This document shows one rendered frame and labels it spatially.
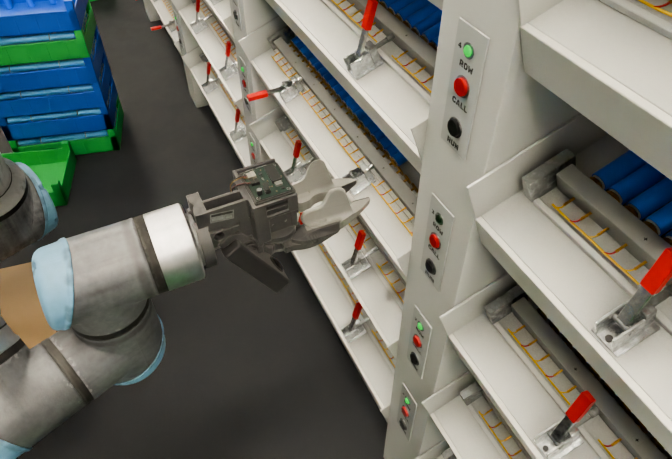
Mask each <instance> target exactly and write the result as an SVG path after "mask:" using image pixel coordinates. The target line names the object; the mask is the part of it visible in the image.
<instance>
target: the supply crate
mask: <svg viewBox="0 0 672 459"><path fill-rule="evenodd" d="M33 1H34V4H35V6H34V7H28V5H27V2H26V0H11V2H12V4H13V8H11V9H7V8H6V6H5V3H4V1H3V0H0V37H9V36H20V35H31V34H42V33H53V32H64V31H75V30H81V28H82V24H83V20H84V15H85V11H86V7H87V3H88V0H76V2H75V4H74V1H73V0H56V1H57V3H56V4H50V2H49V0H33Z"/></svg>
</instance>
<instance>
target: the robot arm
mask: <svg viewBox="0 0 672 459"><path fill-rule="evenodd" d="M263 165H265V166H263ZM260 166H262V167H260ZM257 167H258V168H257ZM254 168H255V169H254ZM251 169H252V170H251ZM247 170H249V171H247ZM245 171H246V172H245ZM232 172H233V177H234V180H232V181H231V182H230V191H231V192H228V193H225V194H222V195H219V196H216V197H213V198H210V199H207V200H203V201H202V200H201V198H200V195H199V193H198V192H196V193H193V194H190V195H187V196H186V198H187V202H188V205H189V208H188V209H186V213H185V211H184V209H183V207H182V205H181V204H178V203H177V204H174V205H170V206H167V207H164V208H161V209H158V210H155V211H152V212H148V213H145V214H143V215H139V216H136V217H133V218H129V219H126V220H123V221H120V222H117V223H114V224H110V225H107V226H104V227H101V228H98V229H95V230H92V231H88V232H85V233H82V234H79V235H76V236H73V237H69V238H66V239H65V238H60V239H59V240H58V241H57V242H54V243H52V244H49V245H46V246H43V247H41V248H39V249H37V250H36V251H35V252H34V254H33V256H32V272H33V277H34V282H35V286H36V290H37V294H38V297H39V301H40V304H41V307H42V310H43V313H44V315H45V318H46V320H47V322H48V324H49V326H50V327H51V328H52V329H53V330H56V331H58V332H56V333H55V334H53V335H52V336H50V337H49V338H46V339H45V340H43V341H42V342H40V343H39V344H37V345H36V346H34V347H33V348H31V349H29V348H28V347H27V345H26V344H25V343H24V342H23V341H22V339H21V338H20V337H19V335H17V334H15V333H14V332H13V331H12V330H11V328H10V327H9V326H8V325H7V323H6V322H5V321H4V319H3V318H2V317H1V309H0V459H16V458H17V457H19V456H20V455H21V454H23V453H24V452H28V451H30V450H31V449H32V446H34V445H35V444H36V443H37V442H39V441H40V440H41V439H43V438H44V437H45V436H47V435H48V434H49V433H50V432H52V431H53V430H54V429H56V428H57V427H58V426H60V425H61V424H62V423H63V422H65V421H66V420H67V419H69V418H70V417H71V416H72V415H74V414H75V413H76V412H78V411H79V410H80V409H82V408H83V407H84V406H85V405H86V404H88V403H89V402H90V401H92V400H93V399H94V400H95V399H96V398H98V397H99V396H100V395H101V394H103V393H104V392H105V391H107V390H108V389H109V388H110V387H112V386H113V385H130V384H134V383H137V382H139V381H141V380H143V379H145V378H146V377H148V376H149V375H150V374H151V373H152V372H153V371H154V370H155V369H156V368H157V366H158V365H159V364H160V362H161V360H162V358H163V355H164V352H165V345H166V342H165V335H164V328H163V324H162V321H161V319H160V317H159V316H158V314H157V313H156V311H155V308H154V305H153V303H152V300H151V297H154V296H156V295H159V294H160V293H164V292H167V291H168V290H169V291H171V290H174V289H176V288H179V287H182V286H185V285H187V284H190V283H193V282H196V281H199V280H201V279H204V277H205V270H204V266H205V267H206V268H209V267H211V266H214V265H217V257H216V253H215V250H217V249H219V248H220V249H221V251H222V253H223V255H224V257H225V258H226V259H227V260H229V261H230V262H232V263H233V264H235V265H236V266H238V267H239V268H240V269H242V270H243V271H245V272H246V273H248V274H249V275H251V276H252V277H254V278H255V279H257V280H258V281H259V282H261V283H262V284H264V285H265V286H267V287H268V288H270V289H271V290H273V291H274V292H279V291H280V290H281V289H283V288H284V287H285V286H286V285H287V284H288V283H289V279H288V277H287V276H286V274H285V272H284V269H283V265H282V263H281V262H280V261H279V260H278V259H277V258H275V257H273V256H271V255H273V253H274V252H280V251H284V252H285V253H289V252H291V251H295V250H304V249H308V248H312V247H315V246H317V245H319V244H321V243H322V242H324V241H326V240H327V239H329V238H330V237H332V236H333V235H335V234H337V233H338V232H339V231H340V229H342V228H343V227H345V226H346V225H348V224H349V223H350V222H351V221H353V220H354V219H355V218H356V217H357V216H358V215H359V214H360V213H361V212H362V211H363V210H364V209H365V208H366V207H367V206H368V205H369V203H370V198H369V197H366V198H362V199H358V200H354V201H353V202H351V203H350V202H349V199H348V197H347V194H346V193H347V192H348V191H349V190H350V189H351V188H352V187H353V186H355V185H356V184H357V181H356V180H355V179H349V178H337V179H331V177H330V174H329V172H328V169H327V167H326V165H325V162H324V161H322V160H315V161H313V162H311V163H310V164H309V166H308V168H307V171H306V173H305V176H304V177H303V178H302V179H301V180H300V181H297V182H295V183H293V184H291V183H290V181H289V180H288V178H287V176H286V175H285V173H284V172H283V170H282V169H281V167H280V166H279V164H278V163H277V162H275V158H273V159H269V160H266V161H263V162H260V163H256V164H253V165H250V166H247V167H243V168H240V169H237V170H234V171H232ZM233 182H234V183H235V186H234V187H233V188H232V190H231V185H232V183H233ZM234 188H236V190H235V191H233V190H234ZM321 201H323V202H322V203H321V204H320V205H318V206H316V207H313V208H311V207H312V206H313V205H314V204H316V203H318V202H321ZM298 212H303V213H302V215H301V217H300V218H301V221H302V223H303V224H302V225H300V223H299V222H298V220H297V213H298ZM57 224H58V216H57V211H56V208H55V206H54V203H53V201H52V199H51V197H50V195H49V193H48V192H47V190H46V189H44V187H43V185H42V182H41V181H40V179H39V178H38V177H37V175H36V174H35V173H34V172H33V171H32V170H31V169H30V168H29V167H28V166H27V165H26V164H23V163H22V162H16V163H14V162H13V161H11V160H9V159H6V158H3V157H2V155H1V153H0V262H1V261H3V260H5V259H6V258H8V257H10V256H12V255H13V254H15V253H17V252H18V251H20V250H22V249H24V248H25V247H27V246H29V245H30V244H32V243H34V242H35V241H38V240H40V239H42V238H43V237H44V236H45V235H46V234H48V233H49V232H50V231H52V230H53V229H55V228H56V226H57ZM270 254H271V255H270Z"/></svg>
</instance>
